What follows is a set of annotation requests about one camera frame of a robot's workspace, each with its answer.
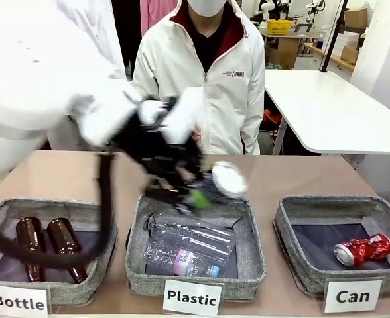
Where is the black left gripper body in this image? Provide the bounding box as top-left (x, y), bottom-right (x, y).
top-left (110, 99), bottom-right (204, 199)

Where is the crushed black drink can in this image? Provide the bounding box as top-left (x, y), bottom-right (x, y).
top-left (194, 160), bottom-right (249, 208)

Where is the clear plastic bottle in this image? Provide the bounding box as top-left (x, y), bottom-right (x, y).
top-left (143, 212), bottom-right (235, 266)

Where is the plastic bottle pink blue label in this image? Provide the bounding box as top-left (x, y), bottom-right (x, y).
top-left (173, 248), bottom-right (221, 278)

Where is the brown glass bottle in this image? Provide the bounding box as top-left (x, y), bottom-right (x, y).
top-left (46, 217), bottom-right (89, 284)
top-left (15, 217), bottom-right (47, 283)

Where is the crushed red drink can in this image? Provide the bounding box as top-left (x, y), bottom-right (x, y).
top-left (333, 233), bottom-right (390, 267)

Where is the grey fabric basket plastic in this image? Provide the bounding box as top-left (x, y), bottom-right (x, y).
top-left (125, 190), bottom-right (268, 302)

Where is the grey fabric basket can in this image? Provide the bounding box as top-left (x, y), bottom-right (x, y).
top-left (273, 195), bottom-right (390, 297)

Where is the grey fabric basket bottle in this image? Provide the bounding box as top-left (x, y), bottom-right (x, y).
top-left (0, 197), bottom-right (119, 307)

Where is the white Can label sign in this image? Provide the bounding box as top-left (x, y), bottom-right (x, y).
top-left (323, 278), bottom-right (385, 314)

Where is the person in white jacket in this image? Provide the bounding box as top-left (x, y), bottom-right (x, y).
top-left (131, 0), bottom-right (265, 156)

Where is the orange object under table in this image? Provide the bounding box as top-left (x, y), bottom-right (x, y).
top-left (263, 109), bottom-right (279, 129)

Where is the white Plastic label sign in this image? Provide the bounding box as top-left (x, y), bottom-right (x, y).
top-left (162, 278), bottom-right (224, 316)

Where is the white lab coat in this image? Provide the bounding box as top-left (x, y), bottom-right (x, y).
top-left (82, 0), bottom-right (129, 80)

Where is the pink hanging garment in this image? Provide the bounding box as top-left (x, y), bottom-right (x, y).
top-left (140, 0), bottom-right (172, 37)

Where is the white side table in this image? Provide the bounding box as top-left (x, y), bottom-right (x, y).
top-left (263, 69), bottom-right (390, 156)

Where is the wooden workbench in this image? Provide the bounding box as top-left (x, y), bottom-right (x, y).
top-left (259, 28), bottom-right (322, 70)

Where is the white face mask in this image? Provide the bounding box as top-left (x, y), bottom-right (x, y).
top-left (186, 0), bottom-right (228, 17)

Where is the yellow plastic crate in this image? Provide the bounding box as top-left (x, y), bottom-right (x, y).
top-left (267, 19), bottom-right (292, 36)

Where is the black slanted pole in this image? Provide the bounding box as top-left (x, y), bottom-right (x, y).
top-left (319, 0), bottom-right (347, 73)

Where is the white Bottle label sign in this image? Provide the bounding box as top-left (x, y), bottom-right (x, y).
top-left (0, 283), bottom-right (50, 318)

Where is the brown cardboard box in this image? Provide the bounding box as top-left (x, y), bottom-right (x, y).
top-left (344, 8), bottom-right (368, 29)

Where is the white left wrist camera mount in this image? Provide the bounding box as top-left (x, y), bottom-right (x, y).
top-left (138, 87), bottom-right (206, 145)

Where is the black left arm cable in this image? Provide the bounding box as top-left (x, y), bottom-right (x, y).
top-left (0, 152), bottom-right (115, 269)

